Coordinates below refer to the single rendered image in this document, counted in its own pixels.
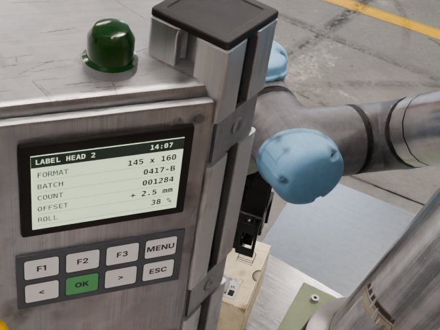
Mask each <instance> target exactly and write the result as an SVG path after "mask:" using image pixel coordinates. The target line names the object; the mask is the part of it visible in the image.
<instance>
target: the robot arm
mask: <svg viewBox="0 0 440 330"><path fill-rule="evenodd" d="M286 68H287V53H286V51H285V50H284V48H283V47H282V46H281V45H280V44H278V43H277V42H276V41H274V40H273V44H272V50H271V53H270V59H269V63H268V69H267V74H266V80H265V86H264V88H263V89H262V90H261V91H260V92H259V93H258V96H257V103H256V106H255V113H254V117H253V123H252V127H253V128H254V129H255V136H254V140H253V147H252V150H251V156H250V160H249V166H248V170H247V176H246V183H245V187H244V193H243V197H242V203H241V206H240V213H239V217H238V223H237V227H236V233H235V237H234V243H233V248H236V249H235V252H236V253H239V254H242V255H245V256H248V257H251V258H252V257H253V253H254V249H255V244H256V241H257V235H259V236H260V235H261V233H262V229H263V227H264V223H268V217H269V214H270V209H271V205H272V200H273V197H274V192H271V190H272V188H273V189H274V190H275V191H276V193H277V194H278V196H279V197H280V198H282V199H283V200H285V201H286V202H289V203H291V204H309V203H312V202H314V201H315V199H316V198H318V197H319V196H321V197H324V196H326V195H327V194H329V193H330V192H331V191H332V190H333V189H334V188H335V187H336V186H337V184H338V183H339V181H340V179H341V177H342V176H347V175H354V174H364V173H370V172H381V171H388V170H411V169H415V168H420V167H425V166H439V165H440V90H436V91H432V92H426V93H423V94H417V95H413V96H408V97H403V98H398V99H394V100H388V101H380V102H372V103H358V104H348V105H334V106H325V107H311V108H306V107H303V105H302V104H301V103H300V101H299V100H298V99H297V98H296V97H295V95H294V94H293V93H292V91H290V89H289V88H288V87H287V86H286V84H285V81H284V78H285V76H286V75H287V69H286ZM246 244H247V245H249V246H251V245H252V247H251V249H249V248H247V247H245V246H246ZM301 330H440V187H439V188H438V189H437V190H436V191H435V193H434V194H433V195H432V197H431V198H430V199H429V200H428V201H427V202H426V204H425V205H424V206H423V208H422V209H421V210H420V211H419V212H418V213H417V215H416V216H415V217H414V219H413V220H412V221H411V222H410V223H409V224H408V226H407V227H406V228H405V230H404V231H403V232H402V233H401V234H400V235H399V237H398V238H397V239H396V241H395V242H394V243H393V244H392V245H391V246H390V248H389V249H388V250H387V252H386V253H385V254H384V255H383V256H382V257H381V259H380V260H379V261H378V263H377V264H376V265H375V266H374V267H373V269H372V270H371V271H370V272H369V273H368V275H367V276H366V277H365V278H364V279H363V281H362V282H361V283H360V284H359V285H358V287H357V288H356V289H355V290H354V292H353V293H352V294H351V295H350V296H349V297H341V298H337V299H333V300H332V301H329V302H327V303H325V304H323V305H322V306H321V307H319V308H318V309H317V310H316V311H315V312H314V313H313V315H312V316H311V317H310V319H309V320H308V321H307V322H306V323H305V325H304V326H303V327H302V329H301Z"/></svg>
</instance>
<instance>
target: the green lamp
mask: <svg viewBox="0 0 440 330"><path fill-rule="evenodd" d="M135 41H136V37H135V35H134V33H133V32H132V30H131V29H130V27H129V25H128V24H127V23H126V22H123V21H122V20H118V19H114V18H105V19H101V20H98V21H97V22H96V23H95V24H94V25H93V26H92V27H91V29H90V30H89V31H88V33H87V39H86V49H85V50H84V51H83V53H82V69H83V71H84V72H85V73H86V74H87V75H88V76H90V77H92V78H93V79H96V80H99V81H104V82H110V83H113V82H120V81H125V80H128V79H130V78H131V77H133V76H134V75H135V74H136V72H137V70H138V55H137V54H136V52H134V50H135Z"/></svg>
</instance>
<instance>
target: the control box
mask: <svg viewBox="0 0 440 330"><path fill-rule="evenodd" d="M162 1H164V0H0V330H180V327H181V319H182V313H183V305H184V300H185V292H186V288H187V279H188V275H189V267H190V261H191V253H192V248H193V240H194V232H195V227H196V219H197V215H198V206H199V201H200V193H201V188H202V180H203V175H204V167H205V162H206V154H207V150H208V141H209V136H210V128H211V120H212V115H213V107H214V101H213V99H212V98H211V97H209V96H207V94H208V93H207V90H206V85H205V84H203V83H202V82H201V81H200V80H199V79H197V78H196V77H193V73H194V62H192V61H190V60H188V59H186V58H180V60H179V64H177V65H176V66H172V65H170V64H167V63H166V62H163V61H162V60H159V59H158V58H155V57H154V56H152V55H150V54H148V46H149V32H150V23H151V21H150V18H151V15H152V14H151V10H152V7H153V6H155V5H157V4H159V3H160V2H162ZM105 18H114V19H118V20H122V21H123V22H126V23H127V24H128V25H129V27H130V29H131V30H132V32H133V33H134V35H135V37H136V41H135V50H134V52H136V54H137V56H138V65H137V72H136V74H135V75H134V76H133V77H131V78H130V79H128V80H125V81H120V82H104V81H99V80H96V79H93V78H92V77H90V76H88V75H87V74H86V73H85V72H84V71H83V69H82V54H83V51H84V50H85V49H86V39H87V33H88V31H89V30H90V29H91V27H92V26H93V25H94V24H95V23H96V22H97V21H98V20H101V19H105ZM188 123H193V124H194V136H193V141H192V150H191V159H190V164H189V173H188V179H187V188H186V193H185V203H184V208H183V212H181V213H173V214H168V215H161V216H156V217H148V218H144V219H136V220H131V221H124V222H119V223H111V224H107V225H99V226H95V227H87V228H82V229H75V230H67V231H62V232H55V233H50V234H42V235H38V236H30V237H25V238H23V237H22V235H21V229H20V195H19V177H18V145H19V144H22V143H33V142H38V141H49V140H55V139H65V138H75V137H81V136H91V135H98V134H108V133H113V132H124V131H130V130H140V129H146V128H156V127H162V126H173V125H178V124H188ZM177 229H185V237H184V243H183V251H182V256H181V265H180V270H179V279H178V280H173V281H169V282H162V283H159V284H152V285H146V286H141V287H135V288H131V289H125V290H121V291H114V292H110V293H104V294H100V295H94V296H90V297H83V298H80V299H73V300H69V301H62V302H56V303H52V304H46V305H42V306H35V307H31V308H25V309H21V310H18V300H17V285H16V256H21V255H28V254H32V253H40V252H44V251H52V250H56V249H63V248H71V247H75V246H83V245H87V244H94V243H98V242H106V241H110V240H118V239H122V238H129V237H134V236H141V235H146V234H153V233H158V232H165V231H169V230H177Z"/></svg>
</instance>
